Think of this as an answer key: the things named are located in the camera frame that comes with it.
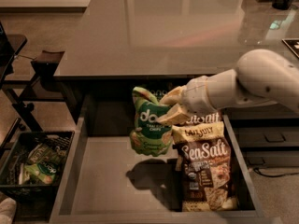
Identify front Sea Salt chip bag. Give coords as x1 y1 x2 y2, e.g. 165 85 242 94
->
173 121 237 212

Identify green Dang rice chip bag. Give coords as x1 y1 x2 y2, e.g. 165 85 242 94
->
130 87 172 157

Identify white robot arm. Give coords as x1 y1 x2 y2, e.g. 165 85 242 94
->
157 49 299 126

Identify black tablet on counter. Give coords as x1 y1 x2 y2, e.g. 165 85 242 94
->
282 38 299 59

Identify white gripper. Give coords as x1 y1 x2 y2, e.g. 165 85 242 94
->
156 76 215 126

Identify black plastic crate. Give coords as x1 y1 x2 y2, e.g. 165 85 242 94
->
0 131 74 203

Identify dark chair with armrest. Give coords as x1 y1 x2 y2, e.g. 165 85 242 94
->
0 21 78 151

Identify rear Sea Salt chip bag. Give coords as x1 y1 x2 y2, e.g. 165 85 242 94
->
180 111 222 126

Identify sea salt chip bag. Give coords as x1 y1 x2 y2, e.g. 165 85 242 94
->
180 111 222 126
173 121 237 212

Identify grey open drawer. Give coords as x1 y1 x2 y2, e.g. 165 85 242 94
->
50 96 283 224

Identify black cable on floor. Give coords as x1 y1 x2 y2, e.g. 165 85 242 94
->
252 167 299 179

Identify lower cabinet drawers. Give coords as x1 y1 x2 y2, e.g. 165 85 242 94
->
224 105 299 168

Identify green Dang bag in crate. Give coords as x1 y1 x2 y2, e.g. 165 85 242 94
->
24 161 58 185

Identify white shoe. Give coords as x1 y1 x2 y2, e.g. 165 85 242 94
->
0 198 17 224

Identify green snack bag in crate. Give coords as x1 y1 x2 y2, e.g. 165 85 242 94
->
27 144 61 164

